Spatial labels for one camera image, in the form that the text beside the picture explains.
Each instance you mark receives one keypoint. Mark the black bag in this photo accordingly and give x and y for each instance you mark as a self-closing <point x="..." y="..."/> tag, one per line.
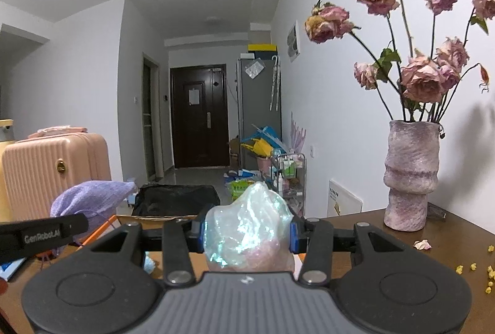
<point x="174" y="198"/>

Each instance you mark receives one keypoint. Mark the purple knitted cloth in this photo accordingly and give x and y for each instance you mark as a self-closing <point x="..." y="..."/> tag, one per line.
<point x="85" y="198"/>

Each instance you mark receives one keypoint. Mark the dried rose bouquet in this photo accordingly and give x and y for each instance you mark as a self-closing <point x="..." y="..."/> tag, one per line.
<point x="410" y="48"/>

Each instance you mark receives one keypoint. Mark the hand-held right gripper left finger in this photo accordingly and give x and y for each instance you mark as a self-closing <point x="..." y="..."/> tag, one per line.
<point x="198" y="235"/>

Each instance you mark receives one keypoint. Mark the green plastic bag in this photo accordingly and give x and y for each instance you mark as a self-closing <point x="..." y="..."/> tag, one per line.
<point x="241" y="187"/>

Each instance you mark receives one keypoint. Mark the yellow and black box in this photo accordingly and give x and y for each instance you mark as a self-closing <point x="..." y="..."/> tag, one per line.
<point x="263" y="48"/>

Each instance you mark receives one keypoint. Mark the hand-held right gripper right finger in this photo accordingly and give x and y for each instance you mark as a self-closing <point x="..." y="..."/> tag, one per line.
<point x="294" y="237"/>

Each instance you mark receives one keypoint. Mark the light blue plush toy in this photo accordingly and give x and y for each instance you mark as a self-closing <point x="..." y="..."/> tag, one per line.
<point x="149" y="264"/>

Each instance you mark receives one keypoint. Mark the pink textured vase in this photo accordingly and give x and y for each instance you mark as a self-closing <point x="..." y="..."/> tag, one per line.
<point x="412" y="179"/>

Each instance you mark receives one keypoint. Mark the dark side doorway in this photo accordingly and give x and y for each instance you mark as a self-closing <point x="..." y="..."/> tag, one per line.
<point x="149" y="117"/>

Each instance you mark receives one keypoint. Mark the pink bucket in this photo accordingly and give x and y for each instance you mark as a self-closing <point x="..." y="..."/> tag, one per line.
<point x="264" y="164"/>

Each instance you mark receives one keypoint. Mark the grey refrigerator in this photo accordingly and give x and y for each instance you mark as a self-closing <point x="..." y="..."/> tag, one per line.
<point x="259" y="98"/>

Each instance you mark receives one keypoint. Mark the clear plastic bag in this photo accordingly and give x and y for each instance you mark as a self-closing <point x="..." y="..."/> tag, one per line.
<point x="255" y="69"/>

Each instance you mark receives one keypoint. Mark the pink ribbed suitcase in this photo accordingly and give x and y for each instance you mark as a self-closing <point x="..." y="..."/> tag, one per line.
<point x="54" y="171"/>

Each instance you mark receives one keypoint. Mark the small dark grey object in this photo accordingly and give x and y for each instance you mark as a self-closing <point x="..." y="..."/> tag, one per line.
<point x="435" y="211"/>

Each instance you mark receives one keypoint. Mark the white wall socket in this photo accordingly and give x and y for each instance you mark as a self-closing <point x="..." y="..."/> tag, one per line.
<point x="313" y="152"/>

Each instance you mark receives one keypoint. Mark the iridescent pink soft pouch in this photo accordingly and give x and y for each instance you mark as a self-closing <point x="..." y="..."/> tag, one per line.
<point x="247" y="225"/>

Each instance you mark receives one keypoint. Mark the white board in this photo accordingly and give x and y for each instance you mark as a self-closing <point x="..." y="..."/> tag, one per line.
<point x="342" y="200"/>

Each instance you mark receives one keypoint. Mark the dark brown door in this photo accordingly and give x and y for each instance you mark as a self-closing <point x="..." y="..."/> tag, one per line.
<point x="199" y="117"/>

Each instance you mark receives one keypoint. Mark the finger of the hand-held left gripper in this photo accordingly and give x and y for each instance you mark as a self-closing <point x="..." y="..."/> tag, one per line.
<point x="77" y="222"/>

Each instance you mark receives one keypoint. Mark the yellow bag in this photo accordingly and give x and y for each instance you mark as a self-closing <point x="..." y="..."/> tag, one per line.
<point x="259" y="146"/>

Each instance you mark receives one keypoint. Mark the clear folded umbrella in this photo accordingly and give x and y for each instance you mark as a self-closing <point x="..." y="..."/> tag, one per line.
<point x="275" y="82"/>

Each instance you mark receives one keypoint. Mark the purple feather decoration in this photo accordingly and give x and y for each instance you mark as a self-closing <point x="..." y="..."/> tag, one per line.
<point x="297" y="137"/>

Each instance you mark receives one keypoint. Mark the fallen pink petal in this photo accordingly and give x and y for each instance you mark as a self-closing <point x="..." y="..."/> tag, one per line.
<point x="421" y="244"/>

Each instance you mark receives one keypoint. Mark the brown carton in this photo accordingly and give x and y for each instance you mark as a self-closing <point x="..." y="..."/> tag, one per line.
<point x="234" y="152"/>

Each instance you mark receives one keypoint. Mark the blue tissue pack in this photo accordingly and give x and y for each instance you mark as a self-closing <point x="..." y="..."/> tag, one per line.
<point x="9" y="270"/>

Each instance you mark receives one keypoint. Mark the yellow petal crumbs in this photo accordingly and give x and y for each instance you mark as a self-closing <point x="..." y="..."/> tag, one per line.
<point x="490" y="273"/>

